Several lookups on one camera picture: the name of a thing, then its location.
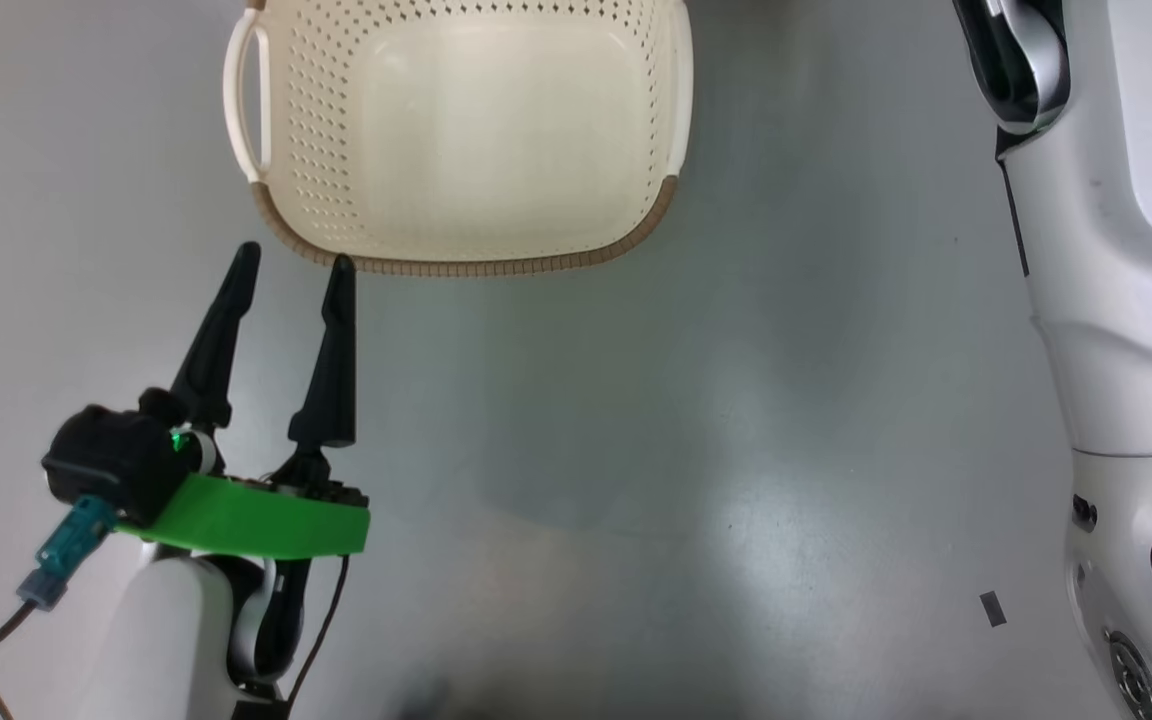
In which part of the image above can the teal cable connector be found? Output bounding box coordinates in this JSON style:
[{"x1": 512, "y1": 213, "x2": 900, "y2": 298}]
[{"x1": 16, "y1": 495, "x2": 117, "y2": 611}]

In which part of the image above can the cream perforated laundry basket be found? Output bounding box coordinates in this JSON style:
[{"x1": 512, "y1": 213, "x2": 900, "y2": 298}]
[{"x1": 223, "y1": 0, "x2": 694, "y2": 278}]

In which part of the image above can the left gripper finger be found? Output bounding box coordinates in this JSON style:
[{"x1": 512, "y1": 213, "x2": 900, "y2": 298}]
[
  {"x1": 288, "y1": 254, "x2": 358, "y2": 451},
  {"x1": 168, "y1": 242, "x2": 262, "y2": 431}
]

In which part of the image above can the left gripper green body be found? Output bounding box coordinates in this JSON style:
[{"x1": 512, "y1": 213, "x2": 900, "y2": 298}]
[{"x1": 116, "y1": 450, "x2": 372, "y2": 561}]

